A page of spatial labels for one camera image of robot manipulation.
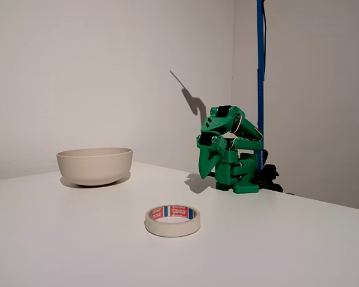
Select beige masking tape roll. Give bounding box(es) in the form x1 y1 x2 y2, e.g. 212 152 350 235
144 204 202 238

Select beige round bowl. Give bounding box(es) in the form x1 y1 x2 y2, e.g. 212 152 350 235
56 147 134 187

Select black table clamp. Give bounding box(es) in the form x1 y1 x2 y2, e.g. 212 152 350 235
255 149 284 194

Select black cable on pole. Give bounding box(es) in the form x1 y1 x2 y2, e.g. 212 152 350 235
261 0 268 142

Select blue camera pole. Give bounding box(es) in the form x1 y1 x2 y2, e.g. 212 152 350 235
255 0 266 173

